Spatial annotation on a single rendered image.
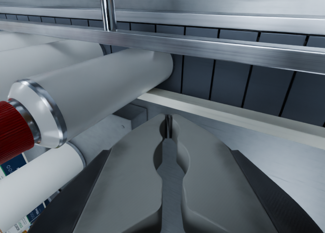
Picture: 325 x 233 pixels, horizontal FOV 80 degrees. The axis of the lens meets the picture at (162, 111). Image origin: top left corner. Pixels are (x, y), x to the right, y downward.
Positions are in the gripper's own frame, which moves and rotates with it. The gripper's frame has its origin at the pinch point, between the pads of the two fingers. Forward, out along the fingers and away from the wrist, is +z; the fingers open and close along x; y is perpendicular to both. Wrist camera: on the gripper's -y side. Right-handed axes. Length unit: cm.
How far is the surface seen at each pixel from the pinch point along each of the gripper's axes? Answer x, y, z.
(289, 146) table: 17.0, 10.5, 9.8
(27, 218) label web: -46, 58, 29
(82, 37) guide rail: -8.1, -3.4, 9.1
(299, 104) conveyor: 13.2, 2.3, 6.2
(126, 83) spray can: -3.5, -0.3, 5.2
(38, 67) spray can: -13.9, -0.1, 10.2
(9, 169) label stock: -43, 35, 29
